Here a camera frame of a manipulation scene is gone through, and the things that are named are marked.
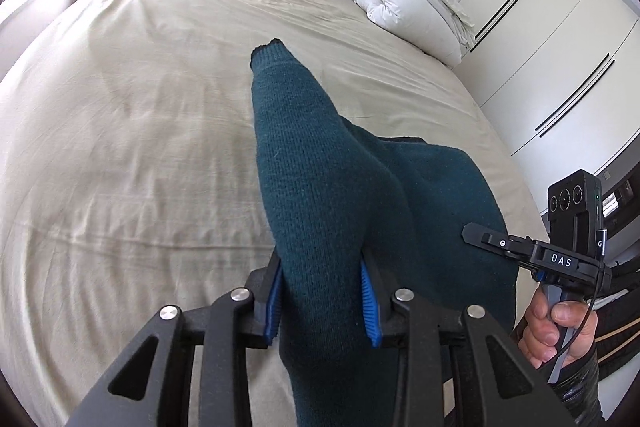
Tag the white wardrobe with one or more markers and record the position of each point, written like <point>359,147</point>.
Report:
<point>560,32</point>

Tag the white folded duvet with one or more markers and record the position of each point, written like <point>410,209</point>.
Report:
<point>415,2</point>

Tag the person's right hand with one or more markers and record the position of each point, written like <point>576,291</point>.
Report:
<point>542,332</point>

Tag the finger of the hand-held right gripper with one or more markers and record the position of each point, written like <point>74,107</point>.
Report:
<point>492,242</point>

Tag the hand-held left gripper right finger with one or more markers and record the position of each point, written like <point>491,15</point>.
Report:
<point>371,307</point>

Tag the person's right forearm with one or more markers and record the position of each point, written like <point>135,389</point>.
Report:
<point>580,387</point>

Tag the bed with cream sheet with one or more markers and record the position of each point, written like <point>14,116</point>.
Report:
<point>125,132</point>

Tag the dark teal knit sweater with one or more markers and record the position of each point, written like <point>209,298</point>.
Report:
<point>325,207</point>

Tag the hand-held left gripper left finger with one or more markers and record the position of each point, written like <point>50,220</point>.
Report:
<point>272,309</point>

